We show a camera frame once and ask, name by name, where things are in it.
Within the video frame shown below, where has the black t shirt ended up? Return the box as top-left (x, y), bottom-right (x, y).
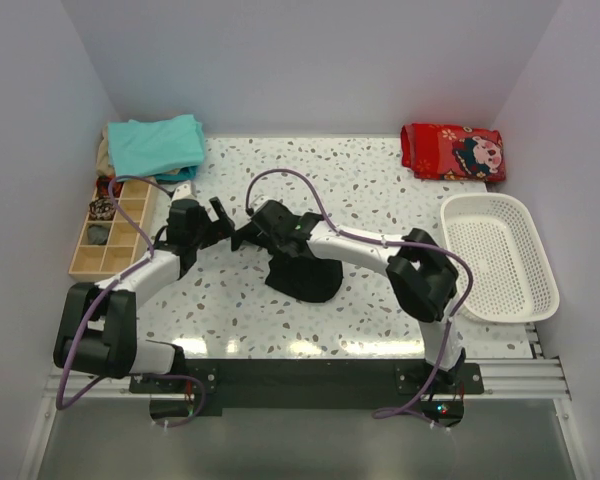
top-left (258, 235), bottom-right (343, 303)

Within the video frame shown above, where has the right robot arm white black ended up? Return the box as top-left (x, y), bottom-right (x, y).
top-left (231, 199), bottom-right (465, 393)

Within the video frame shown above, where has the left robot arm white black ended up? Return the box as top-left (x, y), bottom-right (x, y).
top-left (53, 197), bottom-right (235, 392)

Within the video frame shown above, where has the folded teal t shirt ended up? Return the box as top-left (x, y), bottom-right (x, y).
top-left (106, 114), bottom-right (205, 177)

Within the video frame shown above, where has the patterned rolled sock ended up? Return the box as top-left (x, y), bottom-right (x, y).
top-left (88, 197), bottom-right (116, 221)

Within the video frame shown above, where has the grey rolled sock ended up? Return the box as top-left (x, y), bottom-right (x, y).
top-left (86, 224), bottom-right (110, 246)

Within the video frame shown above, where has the red black rolled sock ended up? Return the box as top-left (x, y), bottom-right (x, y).
top-left (95, 176), bottom-right (123, 198)

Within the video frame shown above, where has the folded beige t shirt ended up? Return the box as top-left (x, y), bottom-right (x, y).
top-left (96, 127), bottom-right (115, 177)

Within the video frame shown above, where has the wooden compartment organizer box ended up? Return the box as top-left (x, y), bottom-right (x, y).
top-left (69, 180), bottom-right (160, 282)

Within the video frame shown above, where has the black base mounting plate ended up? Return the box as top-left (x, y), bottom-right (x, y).
top-left (129, 359), bottom-right (485, 425)

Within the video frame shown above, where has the red cartoon print cloth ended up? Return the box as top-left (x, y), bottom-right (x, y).
top-left (400, 123), bottom-right (506, 183)

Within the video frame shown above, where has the white perforated plastic basket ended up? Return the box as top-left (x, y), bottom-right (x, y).
top-left (440, 193), bottom-right (560, 324)

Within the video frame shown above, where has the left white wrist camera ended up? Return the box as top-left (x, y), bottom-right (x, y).
top-left (171, 181), bottom-right (196, 202)

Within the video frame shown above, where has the aluminium rail frame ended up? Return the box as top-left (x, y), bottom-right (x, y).
top-left (17, 324), bottom-right (589, 480)

